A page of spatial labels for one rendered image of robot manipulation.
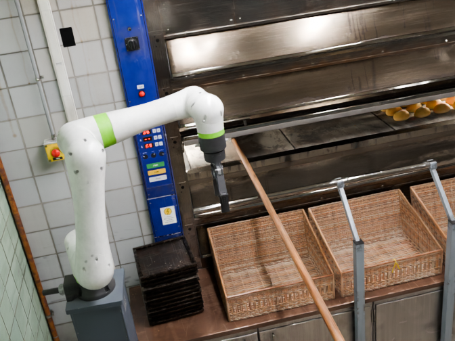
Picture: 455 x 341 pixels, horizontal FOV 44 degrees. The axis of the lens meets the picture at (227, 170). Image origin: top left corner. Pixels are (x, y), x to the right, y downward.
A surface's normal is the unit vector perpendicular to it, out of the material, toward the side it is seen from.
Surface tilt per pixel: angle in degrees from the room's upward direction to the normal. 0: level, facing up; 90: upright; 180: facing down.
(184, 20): 90
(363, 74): 70
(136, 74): 90
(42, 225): 90
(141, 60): 90
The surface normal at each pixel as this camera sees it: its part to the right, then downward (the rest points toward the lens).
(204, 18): 0.22, 0.43
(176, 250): -0.11, -0.89
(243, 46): 0.15, 0.08
